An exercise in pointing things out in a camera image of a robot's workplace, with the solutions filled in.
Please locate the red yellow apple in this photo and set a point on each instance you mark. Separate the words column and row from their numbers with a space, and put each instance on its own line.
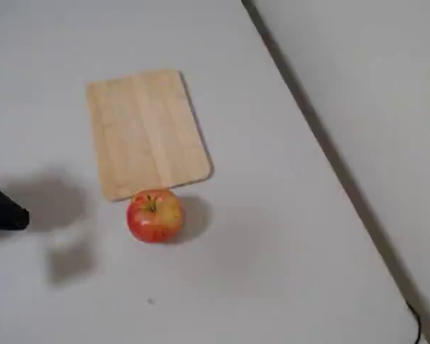
column 154, row 218

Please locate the light wooden board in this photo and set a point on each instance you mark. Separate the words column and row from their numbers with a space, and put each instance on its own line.
column 147, row 132

